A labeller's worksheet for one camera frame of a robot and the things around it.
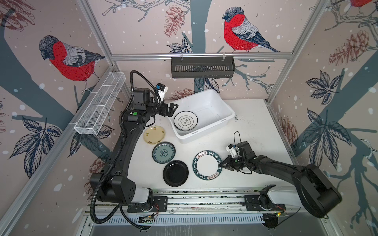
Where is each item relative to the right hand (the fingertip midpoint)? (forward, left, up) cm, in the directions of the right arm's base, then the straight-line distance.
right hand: (219, 166), depth 84 cm
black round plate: (-5, +25, -1) cm, 26 cm away
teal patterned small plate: (+8, +35, -1) cm, 36 cm away
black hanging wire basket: (+63, +9, +27) cm, 69 cm away
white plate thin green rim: (+33, +23, +1) cm, 40 cm away
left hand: (+20, +27, +33) cm, 47 cm away
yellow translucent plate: (+21, +44, -1) cm, 49 cm away
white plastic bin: (+43, +2, -2) cm, 43 cm away
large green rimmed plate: (+1, +8, -3) cm, 8 cm away
